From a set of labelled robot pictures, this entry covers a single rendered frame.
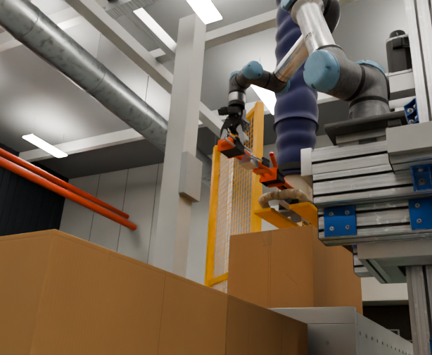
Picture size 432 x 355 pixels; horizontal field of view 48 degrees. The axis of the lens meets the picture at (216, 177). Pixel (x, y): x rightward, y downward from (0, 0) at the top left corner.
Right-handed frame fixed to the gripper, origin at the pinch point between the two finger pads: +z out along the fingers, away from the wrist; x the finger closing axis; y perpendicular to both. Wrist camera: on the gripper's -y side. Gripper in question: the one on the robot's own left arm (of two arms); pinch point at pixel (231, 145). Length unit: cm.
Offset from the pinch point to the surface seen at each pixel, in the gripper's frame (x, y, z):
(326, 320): -28, 26, 66
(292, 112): -2, 51, -41
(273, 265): -3, 30, 43
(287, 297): -10, 30, 56
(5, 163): 800, 344, -299
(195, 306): -30, -55, 73
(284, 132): 3, 51, -31
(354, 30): 123, 542, -494
